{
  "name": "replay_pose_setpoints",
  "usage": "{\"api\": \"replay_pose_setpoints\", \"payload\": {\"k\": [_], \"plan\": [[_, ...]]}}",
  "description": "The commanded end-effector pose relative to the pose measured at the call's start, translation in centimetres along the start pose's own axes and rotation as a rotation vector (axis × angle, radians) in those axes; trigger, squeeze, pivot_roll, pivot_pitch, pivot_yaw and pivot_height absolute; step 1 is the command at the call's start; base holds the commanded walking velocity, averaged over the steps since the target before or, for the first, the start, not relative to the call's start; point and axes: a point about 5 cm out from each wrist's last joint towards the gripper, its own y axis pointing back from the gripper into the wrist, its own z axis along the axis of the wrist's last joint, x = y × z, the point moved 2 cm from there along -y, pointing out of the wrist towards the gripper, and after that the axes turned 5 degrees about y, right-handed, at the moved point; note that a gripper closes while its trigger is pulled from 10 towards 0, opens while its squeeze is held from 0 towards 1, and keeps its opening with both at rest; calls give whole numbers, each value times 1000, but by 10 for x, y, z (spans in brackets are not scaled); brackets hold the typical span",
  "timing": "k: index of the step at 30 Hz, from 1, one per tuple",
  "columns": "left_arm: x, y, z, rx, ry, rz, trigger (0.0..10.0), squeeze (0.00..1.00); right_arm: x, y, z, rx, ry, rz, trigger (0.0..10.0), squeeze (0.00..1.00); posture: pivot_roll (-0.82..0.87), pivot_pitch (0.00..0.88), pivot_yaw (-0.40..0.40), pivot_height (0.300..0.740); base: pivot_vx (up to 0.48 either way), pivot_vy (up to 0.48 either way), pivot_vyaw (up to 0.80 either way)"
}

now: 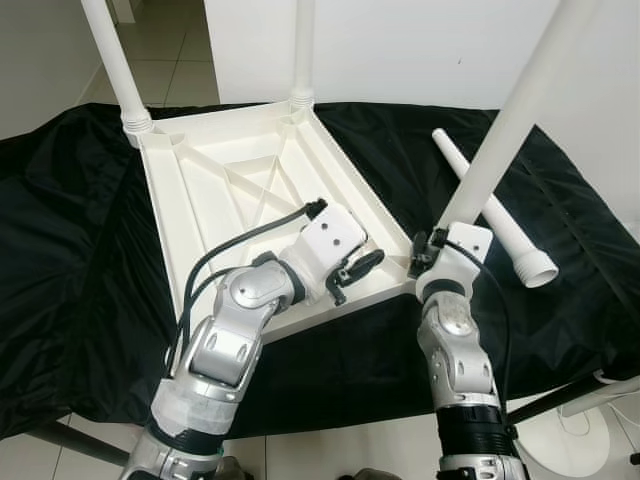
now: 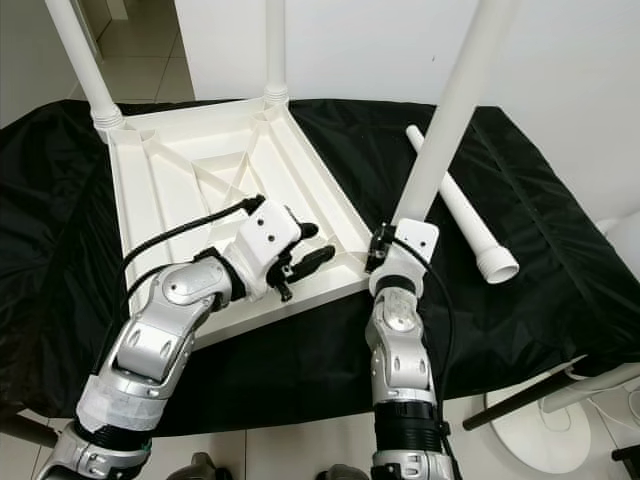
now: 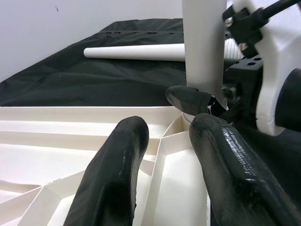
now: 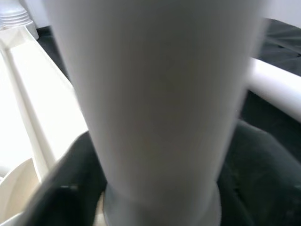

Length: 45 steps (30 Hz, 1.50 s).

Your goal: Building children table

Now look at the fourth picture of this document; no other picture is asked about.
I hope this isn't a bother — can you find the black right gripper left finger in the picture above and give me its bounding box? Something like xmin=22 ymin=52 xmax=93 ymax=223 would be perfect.
xmin=22 ymin=131 xmax=109 ymax=226

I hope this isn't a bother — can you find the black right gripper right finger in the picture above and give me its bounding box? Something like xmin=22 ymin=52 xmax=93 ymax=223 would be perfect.
xmin=216 ymin=120 xmax=301 ymax=226

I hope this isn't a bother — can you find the white plastic children table top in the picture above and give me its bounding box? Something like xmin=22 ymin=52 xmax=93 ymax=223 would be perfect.
xmin=0 ymin=22 xmax=91 ymax=226

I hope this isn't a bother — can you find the white plastic table leg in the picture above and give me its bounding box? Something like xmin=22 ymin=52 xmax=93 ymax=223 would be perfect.
xmin=0 ymin=0 xmax=33 ymax=30
xmin=50 ymin=0 xmax=270 ymax=226
xmin=246 ymin=57 xmax=301 ymax=124

